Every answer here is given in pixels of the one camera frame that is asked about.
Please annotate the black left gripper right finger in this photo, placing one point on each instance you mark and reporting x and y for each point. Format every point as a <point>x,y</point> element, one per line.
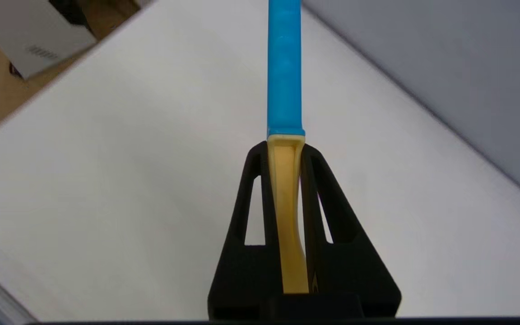
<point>355,275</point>

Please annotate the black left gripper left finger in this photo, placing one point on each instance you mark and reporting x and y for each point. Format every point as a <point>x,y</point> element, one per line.
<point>246,271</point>

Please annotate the white box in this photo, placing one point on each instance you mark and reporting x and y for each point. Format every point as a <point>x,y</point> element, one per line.
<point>30,31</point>

